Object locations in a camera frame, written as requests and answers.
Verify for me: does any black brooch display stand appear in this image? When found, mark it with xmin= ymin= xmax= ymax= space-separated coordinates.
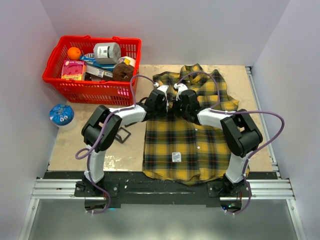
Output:
xmin=115 ymin=127 xmax=131 ymax=144

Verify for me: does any grey cylindrical can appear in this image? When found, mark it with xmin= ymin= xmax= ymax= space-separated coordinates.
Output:
xmin=93 ymin=42 xmax=121 ymax=65

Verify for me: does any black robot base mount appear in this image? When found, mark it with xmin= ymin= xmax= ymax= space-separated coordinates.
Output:
xmin=74 ymin=171 xmax=251 ymax=210

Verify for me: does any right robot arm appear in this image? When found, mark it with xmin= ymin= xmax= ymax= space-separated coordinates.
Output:
xmin=173 ymin=87 xmax=263 ymax=197

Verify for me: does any pink snack box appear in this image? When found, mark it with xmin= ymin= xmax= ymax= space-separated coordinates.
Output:
xmin=61 ymin=60 xmax=87 ymax=81

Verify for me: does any red plastic shopping basket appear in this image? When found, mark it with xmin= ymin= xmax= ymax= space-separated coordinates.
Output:
xmin=42 ymin=35 xmax=142 ymax=106

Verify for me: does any yellow plaid shirt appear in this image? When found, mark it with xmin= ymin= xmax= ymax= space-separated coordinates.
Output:
xmin=142 ymin=63 xmax=239 ymax=185

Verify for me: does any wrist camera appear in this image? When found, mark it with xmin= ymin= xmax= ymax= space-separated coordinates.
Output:
xmin=153 ymin=82 xmax=169 ymax=101
xmin=173 ymin=83 xmax=188 ymax=101

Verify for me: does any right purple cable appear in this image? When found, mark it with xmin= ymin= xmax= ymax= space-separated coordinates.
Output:
xmin=176 ymin=71 xmax=286 ymax=216

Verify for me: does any brown chocolate donut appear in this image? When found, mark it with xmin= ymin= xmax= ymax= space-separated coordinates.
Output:
xmin=112 ymin=62 xmax=135 ymax=82

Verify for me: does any blue white flat box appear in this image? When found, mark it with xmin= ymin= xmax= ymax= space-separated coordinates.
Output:
xmin=79 ymin=53 xmax=115 ymax=79

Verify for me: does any blue lidded plastic tub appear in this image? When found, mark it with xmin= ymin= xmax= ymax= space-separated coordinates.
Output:
xmin=49 ymin=104 xmax=77 ymax=131

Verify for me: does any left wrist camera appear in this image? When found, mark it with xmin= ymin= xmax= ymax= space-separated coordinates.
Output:
xmin=153 ymin=82 xmax=169 ymax=101

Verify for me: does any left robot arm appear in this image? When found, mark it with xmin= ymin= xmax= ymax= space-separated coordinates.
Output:
xmin=75 ymin=85 xmax=168 ymax=197

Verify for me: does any white paper cup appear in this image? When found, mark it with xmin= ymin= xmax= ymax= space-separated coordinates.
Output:
xmin=117 ymin=56 xmax=136 ymax=68

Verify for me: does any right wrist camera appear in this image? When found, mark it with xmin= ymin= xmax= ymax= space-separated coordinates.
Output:
xmin=173 ymin=83 xmax=188 ymax=101

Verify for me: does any orange fruit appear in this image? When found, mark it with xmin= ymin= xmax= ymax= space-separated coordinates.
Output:
xmin=67 ymin=47 xmax=82 ymax=61

